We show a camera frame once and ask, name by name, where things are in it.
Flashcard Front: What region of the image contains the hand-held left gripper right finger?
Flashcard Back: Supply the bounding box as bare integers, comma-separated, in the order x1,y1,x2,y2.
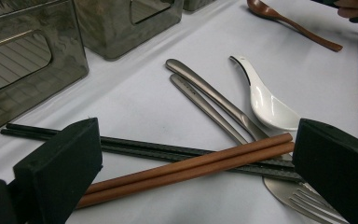
292,118,358,224

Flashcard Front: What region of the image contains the metal fork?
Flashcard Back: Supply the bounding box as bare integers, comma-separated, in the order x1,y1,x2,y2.
170,73,351,224

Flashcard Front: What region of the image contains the brown wooden spoon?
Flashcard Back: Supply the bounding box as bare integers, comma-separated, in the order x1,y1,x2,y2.
246,0,344,53

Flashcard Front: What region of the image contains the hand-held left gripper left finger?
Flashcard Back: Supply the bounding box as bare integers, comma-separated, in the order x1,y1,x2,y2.
12,117,103,224

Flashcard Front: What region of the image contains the grey transparent plastic bin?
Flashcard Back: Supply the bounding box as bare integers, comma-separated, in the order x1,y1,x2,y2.
183,0,217,12
73,0,185,61
0,0,90,142

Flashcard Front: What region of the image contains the metal table knife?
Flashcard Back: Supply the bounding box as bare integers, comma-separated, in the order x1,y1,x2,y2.
165,58,324,224

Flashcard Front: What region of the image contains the white ceramic spoon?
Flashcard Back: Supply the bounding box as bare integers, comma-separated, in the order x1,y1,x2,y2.
228,55,302,132

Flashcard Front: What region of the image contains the white table cover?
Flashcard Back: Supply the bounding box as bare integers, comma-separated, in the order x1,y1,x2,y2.
0,0,358,224

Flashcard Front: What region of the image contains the brown wooden chopstick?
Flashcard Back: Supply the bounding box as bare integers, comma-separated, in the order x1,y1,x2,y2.
85,132,294,196
75,141,296,210

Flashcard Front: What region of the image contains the black chopstick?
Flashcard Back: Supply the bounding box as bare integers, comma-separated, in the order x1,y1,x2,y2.
5,122,296,172
0,129,305,184

